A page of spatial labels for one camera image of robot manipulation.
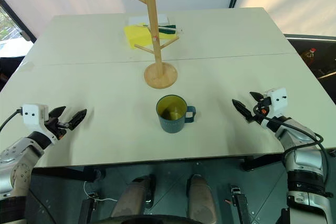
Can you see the white stick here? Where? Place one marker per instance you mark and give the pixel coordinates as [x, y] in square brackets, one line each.
[168, 28]

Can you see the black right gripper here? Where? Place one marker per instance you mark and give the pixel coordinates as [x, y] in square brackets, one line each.
[262, 116]

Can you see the blue mug yellow inside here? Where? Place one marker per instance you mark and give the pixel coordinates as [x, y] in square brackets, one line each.
[170, 123]

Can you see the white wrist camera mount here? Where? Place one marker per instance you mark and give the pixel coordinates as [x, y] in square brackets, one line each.
[32, 116]
[277, 100]

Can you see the white flat box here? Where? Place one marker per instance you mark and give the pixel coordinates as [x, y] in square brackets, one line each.
[136, 20]

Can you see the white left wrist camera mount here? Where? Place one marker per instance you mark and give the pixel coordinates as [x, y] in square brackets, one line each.
[32, 116]

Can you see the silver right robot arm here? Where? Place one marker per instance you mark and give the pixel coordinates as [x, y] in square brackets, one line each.
[304, 161]

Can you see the black upright floor bracket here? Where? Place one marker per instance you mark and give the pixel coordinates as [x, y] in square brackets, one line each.
[86, 211]
[240, 204]

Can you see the green sponge pad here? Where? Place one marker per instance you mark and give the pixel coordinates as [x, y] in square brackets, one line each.
[168, 33]

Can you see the oil bottle red cap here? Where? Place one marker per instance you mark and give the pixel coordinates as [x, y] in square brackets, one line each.
[308, 55]

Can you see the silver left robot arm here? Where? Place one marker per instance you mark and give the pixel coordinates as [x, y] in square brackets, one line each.
[18, 155]

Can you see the black table support bar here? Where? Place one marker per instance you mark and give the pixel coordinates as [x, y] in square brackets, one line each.
[262, 162]
[65, 174]

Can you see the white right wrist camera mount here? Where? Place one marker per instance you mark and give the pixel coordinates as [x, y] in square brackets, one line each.
[277, 100]

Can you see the wooden mug tree stand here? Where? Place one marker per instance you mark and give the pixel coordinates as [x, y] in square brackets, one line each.
[158, 61]

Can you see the dark rounded robot foot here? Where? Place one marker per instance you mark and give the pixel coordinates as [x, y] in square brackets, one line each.
[132, 197]
[201, 199]

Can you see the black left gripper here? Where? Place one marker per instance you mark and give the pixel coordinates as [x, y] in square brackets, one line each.
[56, 125]

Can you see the yellow sponge cloth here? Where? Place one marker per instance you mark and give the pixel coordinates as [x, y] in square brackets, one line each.
[137, 36]

